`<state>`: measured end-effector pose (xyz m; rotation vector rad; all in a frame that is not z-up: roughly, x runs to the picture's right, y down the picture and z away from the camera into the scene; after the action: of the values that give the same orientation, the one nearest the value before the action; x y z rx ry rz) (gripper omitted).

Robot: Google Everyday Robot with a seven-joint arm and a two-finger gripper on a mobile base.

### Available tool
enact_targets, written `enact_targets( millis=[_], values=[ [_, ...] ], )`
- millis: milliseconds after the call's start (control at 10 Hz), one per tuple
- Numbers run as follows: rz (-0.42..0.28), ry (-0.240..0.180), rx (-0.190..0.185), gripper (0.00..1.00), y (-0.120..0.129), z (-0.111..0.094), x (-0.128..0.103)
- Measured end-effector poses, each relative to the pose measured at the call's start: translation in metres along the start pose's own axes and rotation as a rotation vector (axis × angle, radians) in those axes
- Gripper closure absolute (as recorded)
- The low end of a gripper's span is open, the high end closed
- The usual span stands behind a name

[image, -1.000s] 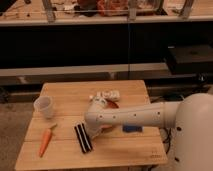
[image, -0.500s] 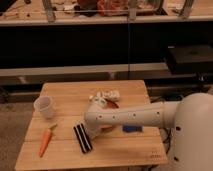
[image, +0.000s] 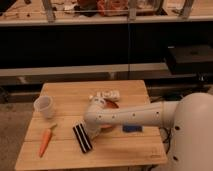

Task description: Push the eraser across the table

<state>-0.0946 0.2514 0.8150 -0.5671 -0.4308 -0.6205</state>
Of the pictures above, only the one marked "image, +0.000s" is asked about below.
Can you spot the blue rectangular block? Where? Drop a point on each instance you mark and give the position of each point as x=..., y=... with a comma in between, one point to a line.
x=129, y=129

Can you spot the white arm end effector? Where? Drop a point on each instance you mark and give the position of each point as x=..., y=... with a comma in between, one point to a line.
x=92, y=130

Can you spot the orange plate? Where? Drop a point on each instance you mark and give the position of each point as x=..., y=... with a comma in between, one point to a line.
x=109, y=105

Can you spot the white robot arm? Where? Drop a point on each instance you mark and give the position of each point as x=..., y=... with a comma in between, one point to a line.
x=191, y=118

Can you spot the black striped eraser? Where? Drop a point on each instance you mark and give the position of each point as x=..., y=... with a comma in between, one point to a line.
x=82, y=138

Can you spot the translucent plastic cup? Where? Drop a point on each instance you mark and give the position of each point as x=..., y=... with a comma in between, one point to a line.
x=44, y=105

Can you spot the orange toy carrot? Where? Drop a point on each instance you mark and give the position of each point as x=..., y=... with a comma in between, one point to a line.
x=46, y=139

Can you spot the black box on shelf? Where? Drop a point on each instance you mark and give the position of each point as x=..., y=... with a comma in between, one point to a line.
x=190, y=59

